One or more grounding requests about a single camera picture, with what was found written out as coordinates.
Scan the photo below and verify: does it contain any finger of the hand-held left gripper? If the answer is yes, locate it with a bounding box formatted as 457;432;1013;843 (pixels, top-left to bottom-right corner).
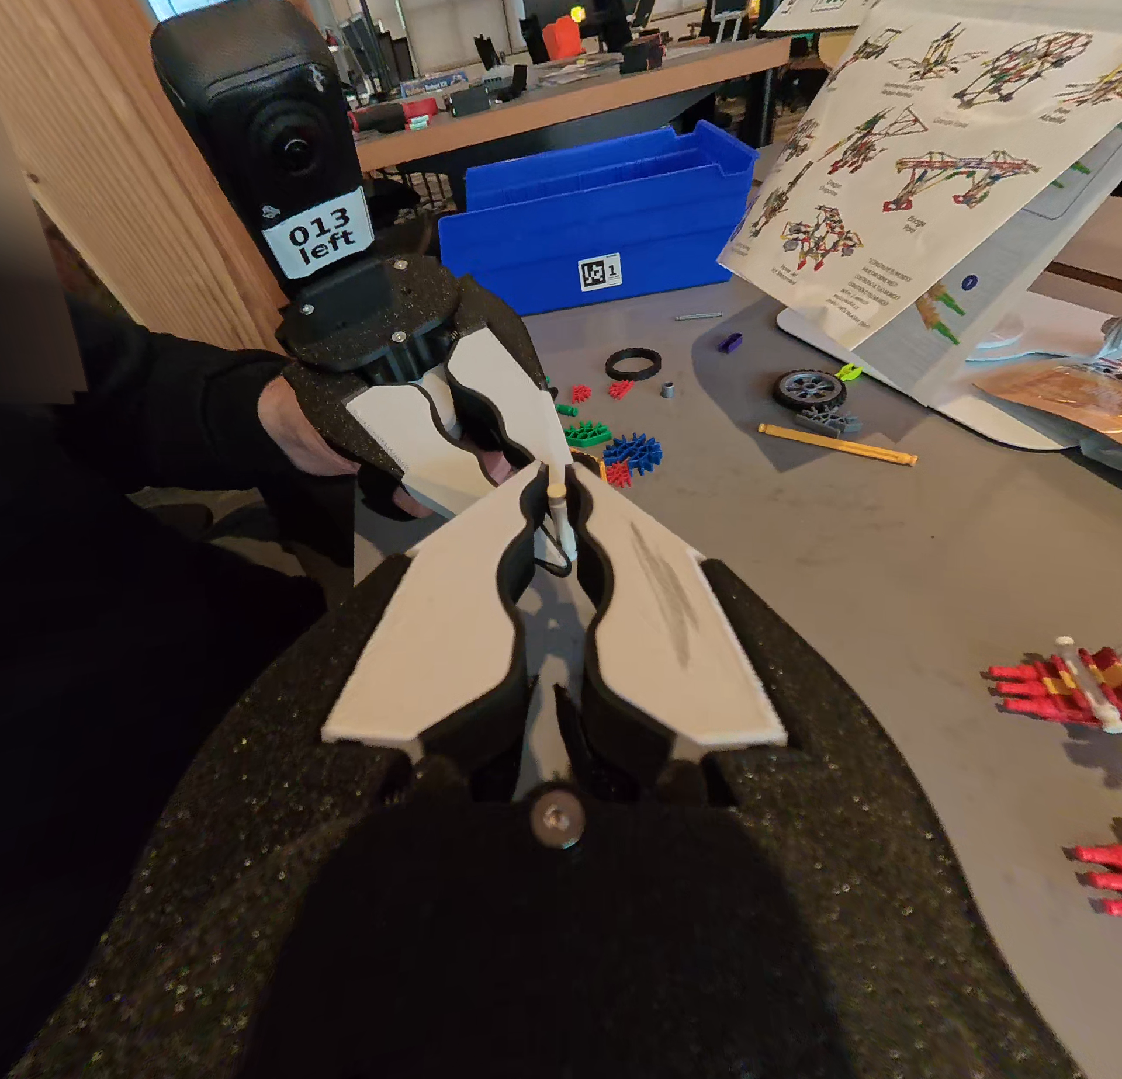
446;328;574;470
344;379;537;521

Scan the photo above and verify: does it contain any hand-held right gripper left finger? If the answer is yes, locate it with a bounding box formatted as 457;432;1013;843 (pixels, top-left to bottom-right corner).
320;463;541;759

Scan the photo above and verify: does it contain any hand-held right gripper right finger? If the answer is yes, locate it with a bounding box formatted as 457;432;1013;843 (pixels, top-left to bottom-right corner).
568;465;788;754

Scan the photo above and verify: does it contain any white toy rod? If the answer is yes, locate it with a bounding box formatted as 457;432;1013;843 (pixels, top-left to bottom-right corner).
543;483;579;565

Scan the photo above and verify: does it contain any person's left forearm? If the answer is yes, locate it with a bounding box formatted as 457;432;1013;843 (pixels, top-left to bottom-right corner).
53;295;295;503

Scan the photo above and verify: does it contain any person's left hand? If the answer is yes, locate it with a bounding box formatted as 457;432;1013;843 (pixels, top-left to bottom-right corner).
260;375;433;523

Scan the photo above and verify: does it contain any red black tool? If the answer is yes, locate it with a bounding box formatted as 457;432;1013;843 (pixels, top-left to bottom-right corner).
346;103;439;135

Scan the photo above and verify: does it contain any blue plastic bin with tag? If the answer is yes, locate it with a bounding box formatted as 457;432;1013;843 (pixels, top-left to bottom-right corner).
437;164;759;321

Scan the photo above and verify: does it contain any blue toy connector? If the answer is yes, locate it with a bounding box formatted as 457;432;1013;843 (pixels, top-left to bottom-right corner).
603;434;665;476

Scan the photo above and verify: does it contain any wooden pillar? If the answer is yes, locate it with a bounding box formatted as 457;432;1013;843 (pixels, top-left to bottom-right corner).
0;0;308;354

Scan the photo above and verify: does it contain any long yellow toy rod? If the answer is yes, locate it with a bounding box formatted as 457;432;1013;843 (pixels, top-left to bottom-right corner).
758;425;918;468

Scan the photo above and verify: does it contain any toy wheel with black tire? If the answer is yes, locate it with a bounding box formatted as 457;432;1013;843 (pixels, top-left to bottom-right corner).
772;370;847;416

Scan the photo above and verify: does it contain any wooden background table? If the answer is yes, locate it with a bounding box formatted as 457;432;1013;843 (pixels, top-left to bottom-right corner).
355;35;794;179

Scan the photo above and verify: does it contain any person's black clothing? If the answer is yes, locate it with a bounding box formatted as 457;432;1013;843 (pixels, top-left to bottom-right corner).
0;395;355;1079

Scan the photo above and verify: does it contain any red yellow toy assembly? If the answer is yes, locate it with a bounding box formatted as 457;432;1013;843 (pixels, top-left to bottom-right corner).
980;637;1122;734
1073;843;1122;918

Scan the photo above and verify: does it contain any clear plastic bag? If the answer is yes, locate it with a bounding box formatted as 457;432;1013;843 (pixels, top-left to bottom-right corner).
963;312;1122;472

